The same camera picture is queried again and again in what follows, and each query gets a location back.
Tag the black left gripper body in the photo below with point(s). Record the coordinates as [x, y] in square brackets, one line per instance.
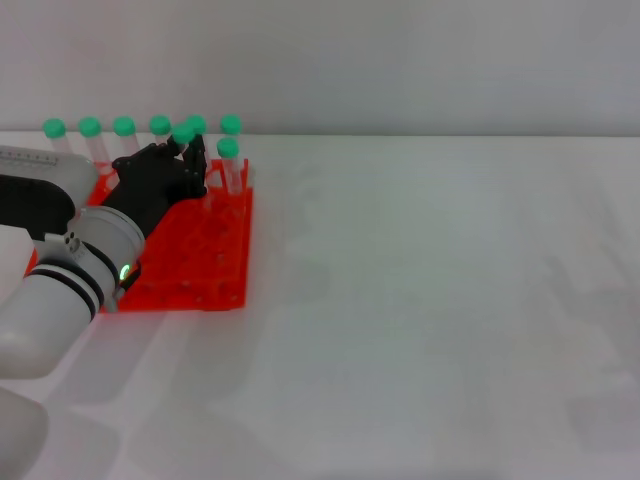
[150, 185]

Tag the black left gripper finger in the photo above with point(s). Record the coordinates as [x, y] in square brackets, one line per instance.
[171, 147]
[199, 160]

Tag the clear tube green cap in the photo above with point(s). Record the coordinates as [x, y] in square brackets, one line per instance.
[160, 124]
[231, 123]
[124, 126]
[90, 127]
[182, 134]
[54, 128]
[198, 121]
[228, 147]

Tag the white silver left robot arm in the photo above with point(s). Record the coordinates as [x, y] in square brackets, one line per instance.
[50, 300]

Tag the orange plastic test tube rack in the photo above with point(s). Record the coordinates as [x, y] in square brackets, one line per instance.
[200, 250]

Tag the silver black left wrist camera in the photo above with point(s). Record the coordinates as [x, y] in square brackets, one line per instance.
[30, 200]

